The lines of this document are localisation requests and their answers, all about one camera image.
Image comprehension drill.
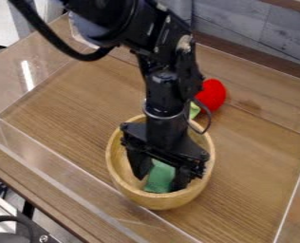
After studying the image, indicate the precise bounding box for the black device at corner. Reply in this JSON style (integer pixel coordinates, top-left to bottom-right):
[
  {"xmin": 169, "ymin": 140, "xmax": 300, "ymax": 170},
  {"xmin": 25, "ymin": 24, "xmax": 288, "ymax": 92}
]
[{"xmin": 0, "ymin": 215, "xmax": 62, "ymax": 243}]

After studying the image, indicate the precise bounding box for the brown wooden bowl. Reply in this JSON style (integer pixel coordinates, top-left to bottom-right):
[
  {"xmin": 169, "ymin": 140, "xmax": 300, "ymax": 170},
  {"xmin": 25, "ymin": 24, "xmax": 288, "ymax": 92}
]
[{"xmin": 106, "ymin": 115, "xmax": 216, "ymax": 211}]

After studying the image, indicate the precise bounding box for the green rectangular stick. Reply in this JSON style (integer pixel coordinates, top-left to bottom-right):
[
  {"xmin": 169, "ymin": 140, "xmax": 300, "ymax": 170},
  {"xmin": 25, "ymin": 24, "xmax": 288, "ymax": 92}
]
[{"xmin": 144, "ymin": 159, "xmax": 176, "ymax": 194}]

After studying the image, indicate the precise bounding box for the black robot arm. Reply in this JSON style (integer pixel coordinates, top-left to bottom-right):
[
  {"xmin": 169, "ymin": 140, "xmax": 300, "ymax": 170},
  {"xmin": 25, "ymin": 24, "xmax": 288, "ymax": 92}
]
[{"xmin": 62, "ymin": 0, "xmax": 211, "ymax": 191}]

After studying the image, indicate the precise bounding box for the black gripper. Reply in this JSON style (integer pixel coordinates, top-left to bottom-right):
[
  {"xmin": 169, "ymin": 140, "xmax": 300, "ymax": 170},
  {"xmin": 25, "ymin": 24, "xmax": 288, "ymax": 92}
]
[{"xmin": 121, "ymin": 107, "xmax": 211, "ymax": 192}]

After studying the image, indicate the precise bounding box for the red toy strawberry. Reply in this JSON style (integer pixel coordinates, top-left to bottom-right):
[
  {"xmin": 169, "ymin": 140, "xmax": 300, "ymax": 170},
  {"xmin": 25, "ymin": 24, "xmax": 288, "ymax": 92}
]
[{"xmin": 189, "ymin": 79, "xmax": 227, "ymax": 119}]

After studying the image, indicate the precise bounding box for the clear acrylic front wall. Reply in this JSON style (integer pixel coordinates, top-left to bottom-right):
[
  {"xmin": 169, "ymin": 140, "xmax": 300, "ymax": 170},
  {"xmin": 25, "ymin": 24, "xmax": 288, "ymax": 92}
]
[{"xmin": 0, "ymin": 120, "xmax": 200, "ymax": 243}]

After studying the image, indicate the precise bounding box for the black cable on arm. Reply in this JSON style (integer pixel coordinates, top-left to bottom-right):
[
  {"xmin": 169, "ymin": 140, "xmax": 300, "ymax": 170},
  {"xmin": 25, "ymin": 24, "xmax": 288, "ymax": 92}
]
[{"xmin": 6, "ymin": 0, "xmax": 116, "ymax": 63}]

